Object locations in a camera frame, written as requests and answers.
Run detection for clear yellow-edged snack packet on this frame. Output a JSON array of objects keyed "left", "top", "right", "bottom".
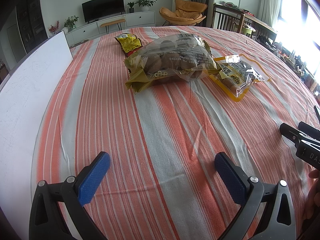
[{"left": 209, "top": 54, "right": 272, "bottom": 102}]

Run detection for white cardboard box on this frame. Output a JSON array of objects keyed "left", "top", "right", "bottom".
[{"left": 0, "top": 31, "right": 74, "bottom": 240}]

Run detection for small wooden bench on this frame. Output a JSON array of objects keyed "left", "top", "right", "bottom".
[{"left": 100, "top": 19, "right": 126, "bottom": 34}]

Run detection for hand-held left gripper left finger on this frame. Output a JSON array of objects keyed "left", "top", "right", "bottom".
[{"left": 29, "top": 151, "right": 111, "bottom": 240}]

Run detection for green stool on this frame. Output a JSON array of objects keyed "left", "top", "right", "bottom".
[{"left": 241, "top": 24, "right": 257, "bottom": 38}]

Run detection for white sheer curtain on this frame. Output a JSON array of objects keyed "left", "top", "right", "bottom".
[{"left": 257, "top": 0, "right": 283, "bottom": 28}]

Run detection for window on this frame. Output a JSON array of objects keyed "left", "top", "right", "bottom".
[{"left": 275, "top": 0, "right": 320, "bottom": 85}]

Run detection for dark basket of items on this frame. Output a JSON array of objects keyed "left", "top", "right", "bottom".
[{"left": 255, "top": 34, "right": 278, "bottom": 48}]

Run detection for orange striped tablecloth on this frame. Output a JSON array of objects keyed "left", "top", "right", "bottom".
[{"left": 30, "top": 26, "right": 320, "bottom": 240}]

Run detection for large potted plant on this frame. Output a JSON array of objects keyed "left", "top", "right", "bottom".
[{"left": 134, "top": 0, "right": 157, "bottom": 12}]

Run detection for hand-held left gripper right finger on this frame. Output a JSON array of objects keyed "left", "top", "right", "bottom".
[{"left": 214, "top": 152, "right": 298, "bottom": 240}]

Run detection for yellow black snack packet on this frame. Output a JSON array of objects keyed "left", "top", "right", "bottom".
[{"left": 114, "top": 33, "right": 143, "bottom": 57}]

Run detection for black display cabinet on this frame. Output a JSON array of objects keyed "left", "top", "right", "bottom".
[{"left": 15, "top": 0, "right": 48, "bottom": 55}]

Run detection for clear bag of brown buns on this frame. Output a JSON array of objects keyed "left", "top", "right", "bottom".
[{"left": 124, "top": 33, "right": 218, "bottom": 94}]

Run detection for red flower arrangement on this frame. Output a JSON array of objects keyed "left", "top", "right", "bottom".
[{"left": 48, "top": 21, "right": 60, "bottom": 34}]

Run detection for white television cabinet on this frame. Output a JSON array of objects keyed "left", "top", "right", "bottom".
[{"left": 64, "top": 11, "right": 156, "bottom": 46}]

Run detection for leafy plant in glass pot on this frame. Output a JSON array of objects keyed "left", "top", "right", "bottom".
[{"left": 63, "top": 15, "right": 79, "bottom": 30}]

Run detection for dark wooden table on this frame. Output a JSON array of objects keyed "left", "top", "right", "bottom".
[{"left": 212, "top": 2, "right": 278, "bottom": 43}]

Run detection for person's right hand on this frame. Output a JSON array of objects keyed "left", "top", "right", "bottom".
[{"left": 302, "top": 169, "right": 320, "bottom": 220}]

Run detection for flat screen television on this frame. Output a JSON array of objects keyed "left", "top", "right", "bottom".
[{"left": 82, "top": 0, "right": 125, "bottom": 23}]

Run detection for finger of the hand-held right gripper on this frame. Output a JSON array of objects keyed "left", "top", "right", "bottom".
[
  {"left": 299, "top": 121, "right": 320, "bottom": 140},
  {"left": 279, "top": 123, "right": 307, "bottom": 144}
]

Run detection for orange lounge chair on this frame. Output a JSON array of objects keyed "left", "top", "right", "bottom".
[{"left": 160, "top": 0, "right": 208, "bottom": 27}]

